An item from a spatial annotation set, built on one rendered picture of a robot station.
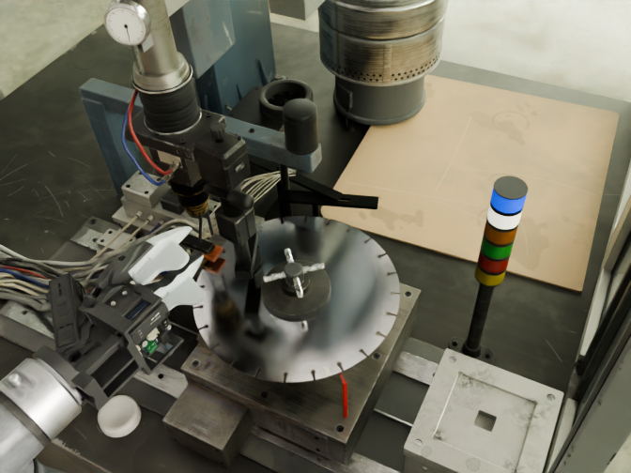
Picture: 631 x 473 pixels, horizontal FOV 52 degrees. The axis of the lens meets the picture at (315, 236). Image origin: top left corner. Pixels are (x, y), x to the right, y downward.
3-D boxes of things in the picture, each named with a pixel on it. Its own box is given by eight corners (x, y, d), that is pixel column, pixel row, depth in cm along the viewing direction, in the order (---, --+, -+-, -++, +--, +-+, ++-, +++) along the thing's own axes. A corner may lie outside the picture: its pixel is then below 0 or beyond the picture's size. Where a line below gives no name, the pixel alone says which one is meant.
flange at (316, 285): (257, 317, 100) (255, 308, 98) (266, 262, 107) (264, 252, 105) (329, 319, 99) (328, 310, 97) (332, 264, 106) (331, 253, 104)
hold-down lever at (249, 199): (274, 188, 84) (272, 172, 82) (250, 219, 80) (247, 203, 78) (223, 171, 86) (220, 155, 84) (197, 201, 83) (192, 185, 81)
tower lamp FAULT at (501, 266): (511, 256, 99) (515, 243, 97) (502, 278, 96) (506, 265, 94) (482, 248, 100) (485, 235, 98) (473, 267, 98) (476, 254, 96)
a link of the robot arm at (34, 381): (20, 418, 66) (-23, 371, 61) (55, 385, 68) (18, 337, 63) (62, 452, 62) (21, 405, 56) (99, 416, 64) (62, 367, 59)
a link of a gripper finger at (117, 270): (167, 263, 72) (115, 323, 69) (157, 257, 73) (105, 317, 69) (147, 236, 69) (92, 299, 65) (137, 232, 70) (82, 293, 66)
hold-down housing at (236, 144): (263, 232, 95) (245, 123, 80) (242, 253, 92) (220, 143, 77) (234, 218, 97) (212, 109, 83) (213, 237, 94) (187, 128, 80)
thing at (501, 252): (515, 243, 97) (518, 229, 94) (506, 264, 94) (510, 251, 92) (485, 234, 98) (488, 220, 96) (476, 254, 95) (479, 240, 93)
